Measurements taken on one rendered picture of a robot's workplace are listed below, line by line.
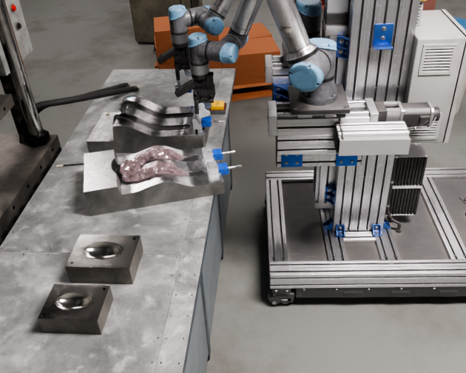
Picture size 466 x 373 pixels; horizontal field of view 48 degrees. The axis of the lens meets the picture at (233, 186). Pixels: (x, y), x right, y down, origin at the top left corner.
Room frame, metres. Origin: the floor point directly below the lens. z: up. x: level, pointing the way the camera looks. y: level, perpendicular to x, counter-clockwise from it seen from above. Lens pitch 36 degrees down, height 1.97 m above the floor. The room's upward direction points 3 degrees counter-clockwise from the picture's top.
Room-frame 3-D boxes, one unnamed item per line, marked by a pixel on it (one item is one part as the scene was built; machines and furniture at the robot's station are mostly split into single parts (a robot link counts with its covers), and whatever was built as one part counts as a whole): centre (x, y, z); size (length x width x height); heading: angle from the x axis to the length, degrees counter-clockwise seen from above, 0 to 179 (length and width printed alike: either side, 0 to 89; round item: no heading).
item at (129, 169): (1.65, 0.30, 0.90); 0.26 x 0.18 x 0.08; 101
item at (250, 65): (4.26, 0.09, 0.32); 1.15 x 0.92 x 0.64; 88
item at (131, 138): (2.01, 0.35, 0.87); 0.50 x 0.26 x 0.14; 84
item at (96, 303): (1.01, 0.47, 0.83); 0.17 x 0.13 x 0.06; 84
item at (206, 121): (1.92, 0.09, 0.91); 0.13 x 0.05 x 0.05; 84
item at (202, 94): (1.92, 0.10, 1.07); 0.09 x 0.08 x 0.12; 84
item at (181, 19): (2.23, 0.19, 1.25); 0.09 x 0.08 x 0.11; 114
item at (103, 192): (1.64, 0.30, 0.86); 0.50 x 0.26 x 0.11; 101
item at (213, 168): (1.65, 0.03, 0.86); 0.13 x 0.05 x 0.05; 101
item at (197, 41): (1.92, 0.10, 1.23); 0.09 x 0.08 x 0.11; 64
